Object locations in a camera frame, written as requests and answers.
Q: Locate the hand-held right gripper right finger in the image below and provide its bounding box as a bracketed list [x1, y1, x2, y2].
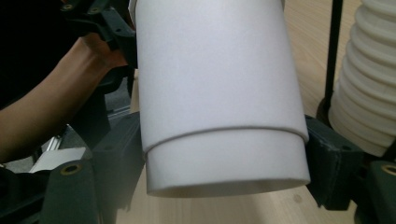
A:
[304, 115, 365, 211]

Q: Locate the stack of white cups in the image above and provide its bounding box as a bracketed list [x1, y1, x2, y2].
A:
[328, 0, 396, 159]

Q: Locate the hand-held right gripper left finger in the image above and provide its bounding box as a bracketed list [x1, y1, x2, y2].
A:
[92, 111, 148, 219]

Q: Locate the black wire wooden cup rack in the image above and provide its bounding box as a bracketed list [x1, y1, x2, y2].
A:
[315, 0, 345, 127]

